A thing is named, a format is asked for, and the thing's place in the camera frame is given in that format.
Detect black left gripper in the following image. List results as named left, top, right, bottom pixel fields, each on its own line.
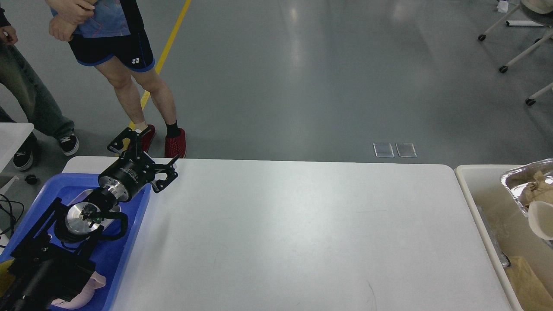
left=98, top=127, right=179, bottom=202

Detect pink HOME mug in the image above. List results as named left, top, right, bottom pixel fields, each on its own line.
left=51, top=272, right=105, bottom=310

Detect aluminium foil tray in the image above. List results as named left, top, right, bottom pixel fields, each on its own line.
left=500, top=158, right=553, bottom=249

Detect brown paper napkin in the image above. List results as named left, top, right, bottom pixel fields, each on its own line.
left=520, top=171, right=553, bottom=207

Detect white paper cup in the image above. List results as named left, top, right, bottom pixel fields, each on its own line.
left=528, top=201, right=553, bottom=240

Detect stainless steel rectangular tray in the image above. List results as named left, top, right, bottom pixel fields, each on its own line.
left=65, top=187, right=122, bottom=228

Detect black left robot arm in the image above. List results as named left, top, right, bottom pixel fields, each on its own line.
left=1, top=128, right=178, bottom=311

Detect blue plastic bin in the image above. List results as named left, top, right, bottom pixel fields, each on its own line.
left=0, top=173, right=152, bottom=311

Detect person in blue shirt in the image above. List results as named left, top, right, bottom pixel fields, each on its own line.
left=47, top=0, right=186, bottom=158

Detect white side table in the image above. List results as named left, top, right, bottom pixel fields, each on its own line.
left=0, top=122, right=34, bottom=195

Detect blue HOME mug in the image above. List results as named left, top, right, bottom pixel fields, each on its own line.
left=0, top=259, right=15, bottom=297

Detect white rolling chair base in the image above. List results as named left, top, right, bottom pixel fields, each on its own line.
left=477, top=0, right=553, bottom=107

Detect beige plastic waste bin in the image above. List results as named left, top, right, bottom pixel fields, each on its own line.
left=454, top=165, right=553, bottom=311

